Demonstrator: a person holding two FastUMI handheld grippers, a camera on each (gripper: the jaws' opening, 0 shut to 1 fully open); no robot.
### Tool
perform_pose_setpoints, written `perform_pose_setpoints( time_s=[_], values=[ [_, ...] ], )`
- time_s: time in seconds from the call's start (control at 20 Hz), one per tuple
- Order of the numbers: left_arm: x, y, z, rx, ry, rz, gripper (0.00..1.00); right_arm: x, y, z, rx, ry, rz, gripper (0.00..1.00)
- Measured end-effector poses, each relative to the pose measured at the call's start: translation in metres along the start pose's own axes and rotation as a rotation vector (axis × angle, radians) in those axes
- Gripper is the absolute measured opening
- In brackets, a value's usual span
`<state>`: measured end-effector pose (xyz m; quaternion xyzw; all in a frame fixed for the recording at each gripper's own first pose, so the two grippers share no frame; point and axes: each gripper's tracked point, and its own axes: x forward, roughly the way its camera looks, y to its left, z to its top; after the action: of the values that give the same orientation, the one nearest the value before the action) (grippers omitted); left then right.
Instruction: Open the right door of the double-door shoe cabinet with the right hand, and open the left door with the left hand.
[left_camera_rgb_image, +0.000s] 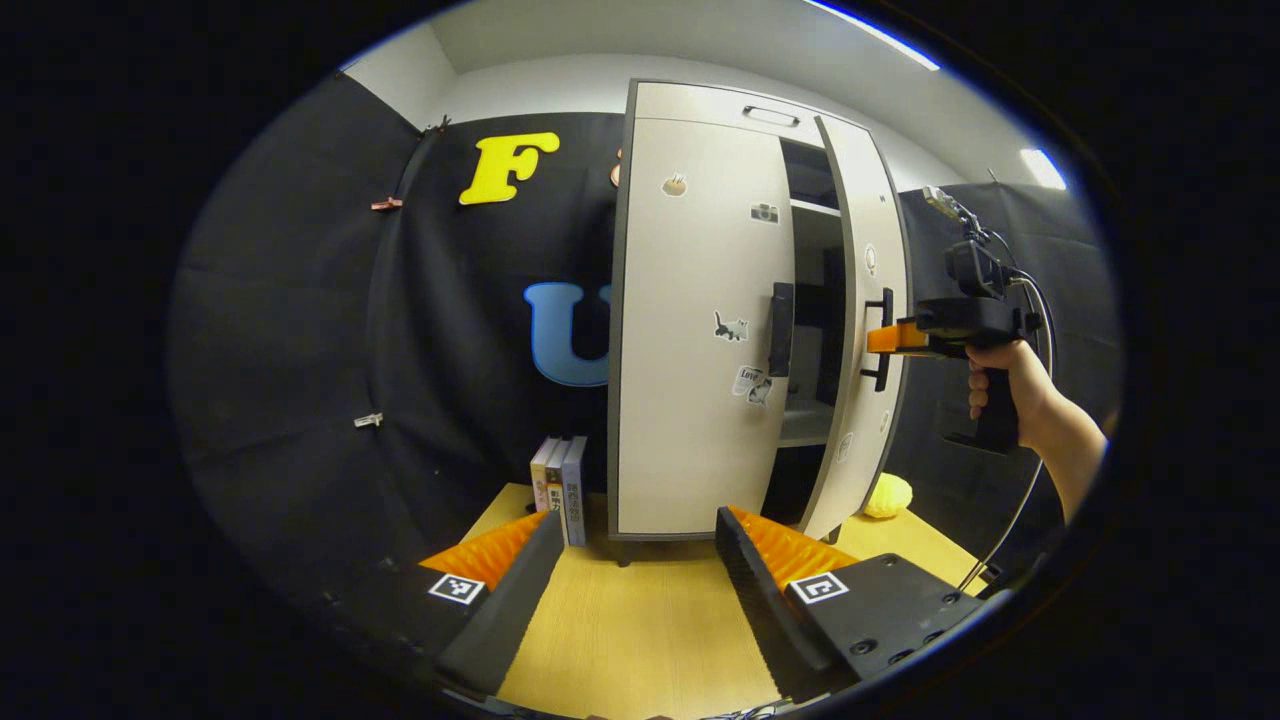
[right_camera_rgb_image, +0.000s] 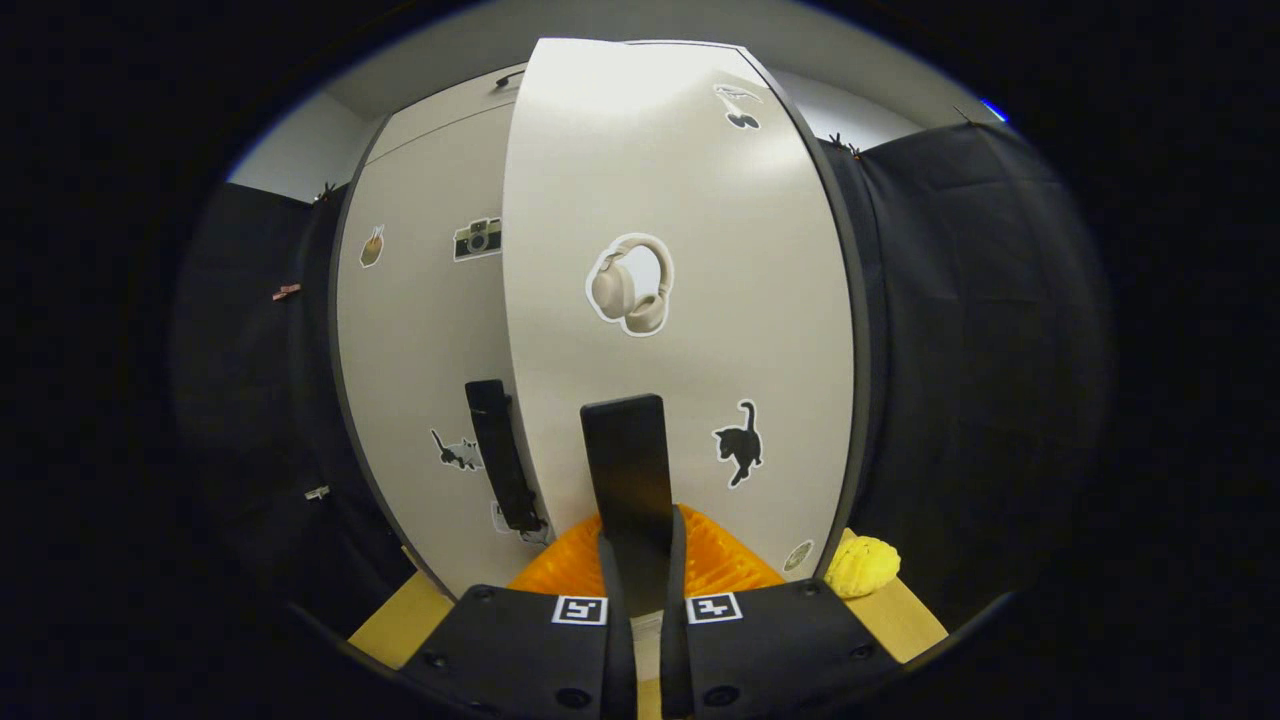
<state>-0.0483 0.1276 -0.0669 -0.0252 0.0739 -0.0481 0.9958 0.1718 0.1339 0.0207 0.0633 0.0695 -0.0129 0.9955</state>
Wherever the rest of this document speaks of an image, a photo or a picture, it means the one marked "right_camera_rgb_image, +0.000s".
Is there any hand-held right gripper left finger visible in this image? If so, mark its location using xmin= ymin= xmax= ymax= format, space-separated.
xmin=398 ymin=512 xmax=638 ymax=720

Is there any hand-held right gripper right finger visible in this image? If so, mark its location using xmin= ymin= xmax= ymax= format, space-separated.
xmin=660 ymin=505 xmax=901 ymax=720

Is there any black door handle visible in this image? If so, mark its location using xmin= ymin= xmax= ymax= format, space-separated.
xmin=465 ymin=379 xmax=546 ymax=533
xmin=580 ymin=394 xmax=676 ymax=616

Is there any grey double-door shoe cabinet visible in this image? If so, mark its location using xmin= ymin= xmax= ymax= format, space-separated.
xmin=328 ymin=38 xmax=873 ymax=601

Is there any cabinet door with camera sticker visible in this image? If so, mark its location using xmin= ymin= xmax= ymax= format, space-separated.
xmin=335 ymin=103 xmax=551 ymax=599

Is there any cabinet door with headphone sticker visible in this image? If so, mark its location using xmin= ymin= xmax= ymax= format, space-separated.
xmin=500 ymin=38 xmax=856 ymax=591

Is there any beige cabinet drawer front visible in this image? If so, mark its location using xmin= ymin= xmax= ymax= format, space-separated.
xmin=375 ymin=62 xmax=528 ymax=161

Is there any yellow bumpy round toy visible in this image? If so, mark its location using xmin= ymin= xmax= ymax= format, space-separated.
xmin=823 ymin=528 xmax=902 ymax=600

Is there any black backdrop cloth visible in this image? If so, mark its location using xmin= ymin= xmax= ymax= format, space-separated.
xmin=170 ymin=120 xmax=1116 ymax=641

